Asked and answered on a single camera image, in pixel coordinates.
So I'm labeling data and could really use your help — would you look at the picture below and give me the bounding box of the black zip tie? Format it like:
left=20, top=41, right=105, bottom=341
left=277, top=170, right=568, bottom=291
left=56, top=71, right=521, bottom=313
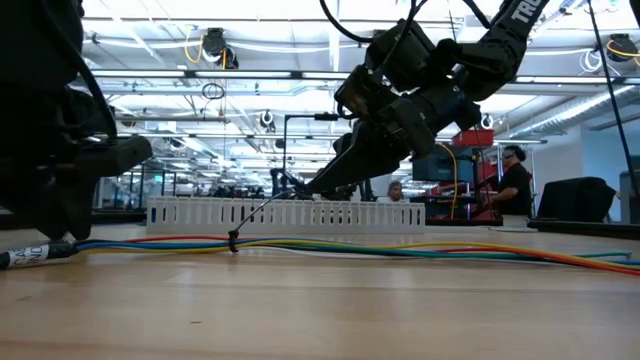
left=227, top=187, right=304, bottom=254

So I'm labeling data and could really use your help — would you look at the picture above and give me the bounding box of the black background gantry frame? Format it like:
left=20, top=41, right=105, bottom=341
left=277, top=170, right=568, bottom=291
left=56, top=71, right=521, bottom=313
left=282, top=112, right=370, bottom=199

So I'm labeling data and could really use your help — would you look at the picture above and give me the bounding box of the black chair backrest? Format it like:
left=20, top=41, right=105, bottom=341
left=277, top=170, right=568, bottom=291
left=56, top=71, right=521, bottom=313
left=537, top=176, right=617, bottom=224

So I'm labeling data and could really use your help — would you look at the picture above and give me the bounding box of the person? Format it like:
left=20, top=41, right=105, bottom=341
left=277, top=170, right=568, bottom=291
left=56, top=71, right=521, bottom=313
left=384, top=179, right=409, bottom=204
left=492, top=144, right=535, bottom=217

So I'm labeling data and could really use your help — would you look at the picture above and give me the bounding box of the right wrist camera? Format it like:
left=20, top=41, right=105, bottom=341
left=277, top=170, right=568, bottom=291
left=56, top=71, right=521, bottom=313
left=333, top=63, right=386, bottom=121

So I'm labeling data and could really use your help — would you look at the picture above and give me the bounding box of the grey cabinet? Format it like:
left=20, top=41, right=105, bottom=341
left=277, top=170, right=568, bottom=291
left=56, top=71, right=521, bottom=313
left=619, top=169, right=640, bottom=225

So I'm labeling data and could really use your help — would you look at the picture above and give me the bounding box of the white slotted cable duct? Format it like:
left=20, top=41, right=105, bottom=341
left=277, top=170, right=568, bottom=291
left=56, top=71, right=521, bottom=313
left=146, top=196, right=427, bottom=235

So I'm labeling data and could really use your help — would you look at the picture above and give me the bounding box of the thick black hanging cable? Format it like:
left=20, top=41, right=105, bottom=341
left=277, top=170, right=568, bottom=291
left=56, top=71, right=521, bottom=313
left=587, top=0, right=640, bottom=199

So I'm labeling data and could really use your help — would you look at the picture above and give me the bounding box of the multicolour wire harness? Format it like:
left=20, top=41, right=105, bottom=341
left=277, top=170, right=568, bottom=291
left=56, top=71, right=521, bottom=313
left=0, top=234, right=640, bottom=277

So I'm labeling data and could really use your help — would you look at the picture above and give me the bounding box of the red storage bin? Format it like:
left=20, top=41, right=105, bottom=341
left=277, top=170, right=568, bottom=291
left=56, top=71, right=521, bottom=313
left=452, top=128, right=495, bottom=147

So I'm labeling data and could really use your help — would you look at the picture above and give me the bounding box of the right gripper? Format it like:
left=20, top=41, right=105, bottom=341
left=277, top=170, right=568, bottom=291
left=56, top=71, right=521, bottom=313
left=304, top=18, right=482, bottom=200

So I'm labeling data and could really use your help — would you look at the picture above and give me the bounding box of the yellow hanging cable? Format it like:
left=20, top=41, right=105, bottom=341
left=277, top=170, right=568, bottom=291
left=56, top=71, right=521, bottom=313
left=435, top=142, right=459, bottom=221

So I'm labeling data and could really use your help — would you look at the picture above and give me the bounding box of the black aluminium table frame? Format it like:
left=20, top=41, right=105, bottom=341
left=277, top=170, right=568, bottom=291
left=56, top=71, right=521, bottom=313
left=89, top=209, right=640, bottom=240

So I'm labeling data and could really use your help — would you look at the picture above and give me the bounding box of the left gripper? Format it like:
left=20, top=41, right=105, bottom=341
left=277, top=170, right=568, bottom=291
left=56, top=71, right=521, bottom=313
left=0, top=87, right=155, bottom=242

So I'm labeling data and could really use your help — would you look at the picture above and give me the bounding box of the black monitor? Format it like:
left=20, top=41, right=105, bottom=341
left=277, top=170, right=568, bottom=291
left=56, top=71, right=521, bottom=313
left=411, top=144, right=475, bottom=184

